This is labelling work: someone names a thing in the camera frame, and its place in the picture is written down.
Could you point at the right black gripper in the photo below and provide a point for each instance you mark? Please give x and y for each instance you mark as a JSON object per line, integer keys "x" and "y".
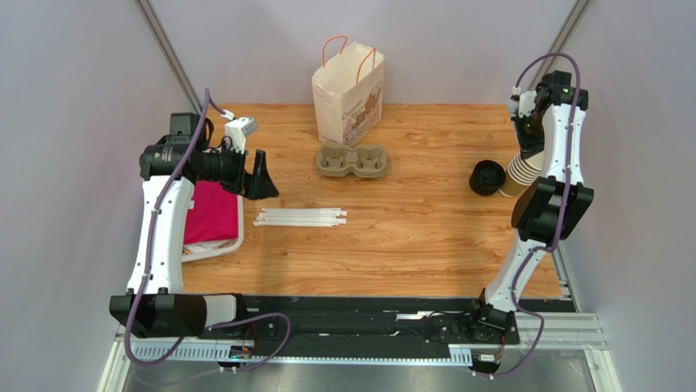
{"x": 530, "y": 137}

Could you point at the bundle of wrapped straws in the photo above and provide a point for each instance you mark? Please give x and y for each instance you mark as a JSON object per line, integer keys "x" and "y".
{"x": 301, "y": 217}

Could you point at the pink folded cloth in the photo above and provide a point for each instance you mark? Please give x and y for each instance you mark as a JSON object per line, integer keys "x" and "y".
{"x": 214, "y": 216}

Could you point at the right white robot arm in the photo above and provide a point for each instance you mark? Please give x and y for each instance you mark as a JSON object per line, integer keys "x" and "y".
{"x": 548, "y": 123}

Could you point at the stack of paper cups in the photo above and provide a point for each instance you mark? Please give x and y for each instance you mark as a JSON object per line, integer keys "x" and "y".
{"x": 520, "y": 174}

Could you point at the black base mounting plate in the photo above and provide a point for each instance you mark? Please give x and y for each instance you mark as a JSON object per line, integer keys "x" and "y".
{"x": 353, "y": 327}

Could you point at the white paper takeout bag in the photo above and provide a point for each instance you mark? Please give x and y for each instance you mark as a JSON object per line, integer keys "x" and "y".
{"x": 347, "y": 91}

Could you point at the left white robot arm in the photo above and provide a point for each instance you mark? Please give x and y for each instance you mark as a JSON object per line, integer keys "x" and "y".
{"x": 155, "y": 304}

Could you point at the stack of black lids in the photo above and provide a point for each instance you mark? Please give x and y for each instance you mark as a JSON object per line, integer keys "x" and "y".
{"x": 487, "y": 178}

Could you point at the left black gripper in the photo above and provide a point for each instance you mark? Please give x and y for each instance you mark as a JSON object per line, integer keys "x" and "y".
{"x": 256, "y": 186}

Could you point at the cardboard cup carrier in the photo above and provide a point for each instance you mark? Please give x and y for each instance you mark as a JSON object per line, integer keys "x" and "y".
{"x": 367, "y": 161}

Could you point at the white plastic basket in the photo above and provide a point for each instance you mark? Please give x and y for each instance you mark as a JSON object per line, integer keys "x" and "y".
{"x": 204, "y": 250}

